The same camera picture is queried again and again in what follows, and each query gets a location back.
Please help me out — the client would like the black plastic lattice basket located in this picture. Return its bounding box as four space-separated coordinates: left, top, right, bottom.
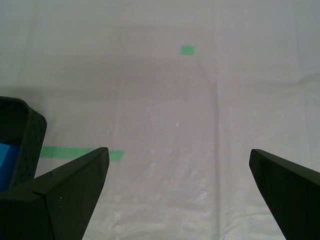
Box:
0 96 48 194

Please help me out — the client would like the white table cover sheet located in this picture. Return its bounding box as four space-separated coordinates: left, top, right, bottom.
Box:
0 0 320 240

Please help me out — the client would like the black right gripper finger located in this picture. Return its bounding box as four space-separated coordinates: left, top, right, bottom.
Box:
248 148 320 240
0 146 110 240

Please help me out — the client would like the long green tape strip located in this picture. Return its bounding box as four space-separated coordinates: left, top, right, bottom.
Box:
39 146 125 163

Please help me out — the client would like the small green tape square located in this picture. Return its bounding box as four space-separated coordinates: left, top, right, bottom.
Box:
180 45 197 56

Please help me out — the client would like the blue rectangular block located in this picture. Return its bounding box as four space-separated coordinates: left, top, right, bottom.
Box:
0 142 20 192

